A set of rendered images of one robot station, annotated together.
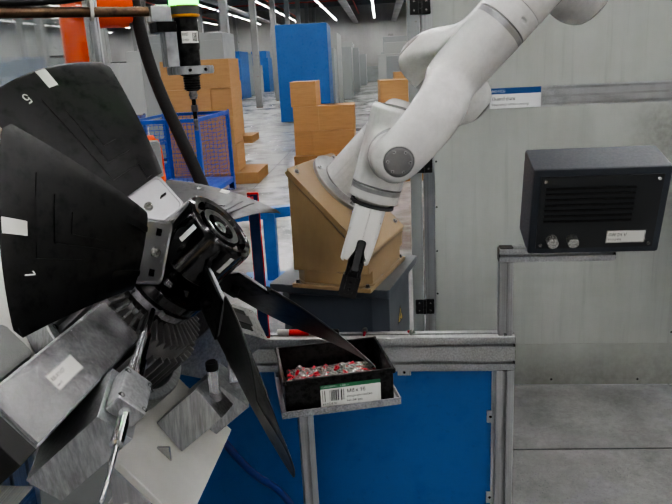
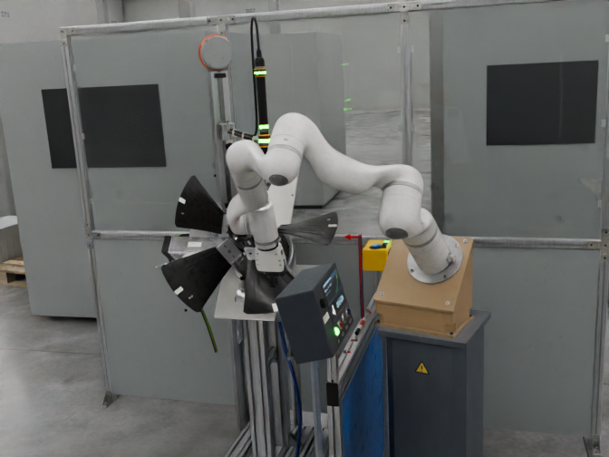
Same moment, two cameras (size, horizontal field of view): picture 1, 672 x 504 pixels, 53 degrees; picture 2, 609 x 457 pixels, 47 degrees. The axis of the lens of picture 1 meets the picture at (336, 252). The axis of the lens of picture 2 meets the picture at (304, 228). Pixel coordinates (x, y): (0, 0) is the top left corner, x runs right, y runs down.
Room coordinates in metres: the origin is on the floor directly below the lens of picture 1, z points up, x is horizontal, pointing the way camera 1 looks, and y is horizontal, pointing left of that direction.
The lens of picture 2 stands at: (1.67, -2.34, 1.83)
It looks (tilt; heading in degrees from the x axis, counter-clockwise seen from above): 14 degrees down; 100
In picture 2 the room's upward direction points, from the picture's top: 3 degrees counter-clockwise
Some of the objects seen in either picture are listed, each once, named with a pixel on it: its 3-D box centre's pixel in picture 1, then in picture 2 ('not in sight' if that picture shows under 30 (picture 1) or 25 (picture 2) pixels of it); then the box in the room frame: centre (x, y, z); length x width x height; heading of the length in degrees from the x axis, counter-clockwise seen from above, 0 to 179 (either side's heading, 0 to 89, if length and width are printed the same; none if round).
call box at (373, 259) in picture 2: not in sight; (378, 256); (1.46, 0.46, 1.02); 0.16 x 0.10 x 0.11; 84
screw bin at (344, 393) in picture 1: (333, 373); not in sight; (1.25, 0.02, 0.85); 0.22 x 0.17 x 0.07; 99
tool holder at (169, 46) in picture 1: (181, 40); not in sight; (1.07, 0.22, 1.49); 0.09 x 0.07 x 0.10; 119
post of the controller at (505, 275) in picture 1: (505, 290); (332, 350); (1.38, -0.36, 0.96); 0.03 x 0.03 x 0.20; 84
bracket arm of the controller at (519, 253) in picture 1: (555, 252); not in sight; (1.36, -0.46, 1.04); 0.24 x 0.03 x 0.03; 84
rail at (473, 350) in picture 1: (310, 351); (361, 338); (1.42, 0.07, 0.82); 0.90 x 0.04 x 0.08; 84
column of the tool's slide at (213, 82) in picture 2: not in sight; (232, 259); (0.73, 0.84, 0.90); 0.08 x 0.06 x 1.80; 29
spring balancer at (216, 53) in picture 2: not in sight; (216, 53); (0.73, 0.84, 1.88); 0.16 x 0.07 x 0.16; 29
